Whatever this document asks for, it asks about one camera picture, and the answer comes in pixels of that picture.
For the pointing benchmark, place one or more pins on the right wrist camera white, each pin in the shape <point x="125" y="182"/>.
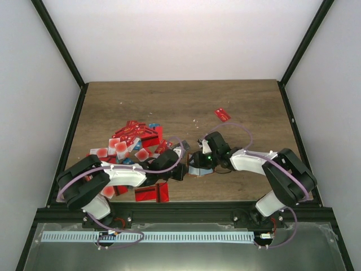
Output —
<point x="203" y="144"/>

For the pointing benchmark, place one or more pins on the red VIP card top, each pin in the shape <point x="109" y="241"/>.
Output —
<point x="130" y="127"/>

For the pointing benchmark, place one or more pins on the black frame front beam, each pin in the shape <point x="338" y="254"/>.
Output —
<point x="237" y="213"/>

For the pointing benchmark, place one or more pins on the black VIP card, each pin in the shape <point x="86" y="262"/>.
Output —
<point x="185" y="145"/>

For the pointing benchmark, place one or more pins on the red card vertical stripe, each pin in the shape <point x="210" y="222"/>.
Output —
<point x="162" y="192"/>

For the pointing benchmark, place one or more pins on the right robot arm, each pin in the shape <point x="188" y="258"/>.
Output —
<point x="290" y="180"/>

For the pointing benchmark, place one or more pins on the lone red VIP card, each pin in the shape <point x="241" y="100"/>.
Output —
<point x="222" y="115"/>

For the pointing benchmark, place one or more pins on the light blue slotted rail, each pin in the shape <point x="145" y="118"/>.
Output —
<point x="151" y="237"/>

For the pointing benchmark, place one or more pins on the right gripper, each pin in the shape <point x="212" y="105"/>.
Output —
<point x="198" y="160"/>

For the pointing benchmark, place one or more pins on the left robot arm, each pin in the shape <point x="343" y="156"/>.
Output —
<point x="80" y="186"/>

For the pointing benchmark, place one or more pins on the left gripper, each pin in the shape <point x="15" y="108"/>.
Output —
<point x="183" y="172"/>

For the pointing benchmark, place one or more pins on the red card horizontal stripe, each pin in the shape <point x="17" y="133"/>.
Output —
<point x="145" y="194"/>

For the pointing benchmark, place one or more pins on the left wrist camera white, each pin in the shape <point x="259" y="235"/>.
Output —
<point x="177" y="150"/>

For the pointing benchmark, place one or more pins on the white card red circle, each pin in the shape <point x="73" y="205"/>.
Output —
<point x="122" y="151"/>

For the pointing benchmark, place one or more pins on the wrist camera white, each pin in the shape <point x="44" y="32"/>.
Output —
<point x="203" y="144"/>
<point x="177" y="150"/>

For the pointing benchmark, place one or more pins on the brown leather card holder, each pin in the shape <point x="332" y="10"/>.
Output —
<point x="197" y="172"/>

